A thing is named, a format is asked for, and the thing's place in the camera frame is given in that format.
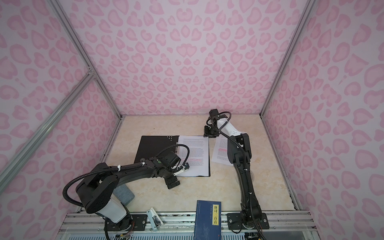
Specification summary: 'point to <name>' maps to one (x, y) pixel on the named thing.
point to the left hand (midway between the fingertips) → (175, 174)
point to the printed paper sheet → (198, 156)
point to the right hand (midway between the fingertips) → (207, 133)
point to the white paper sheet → (220, 154)
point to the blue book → (208, 220)
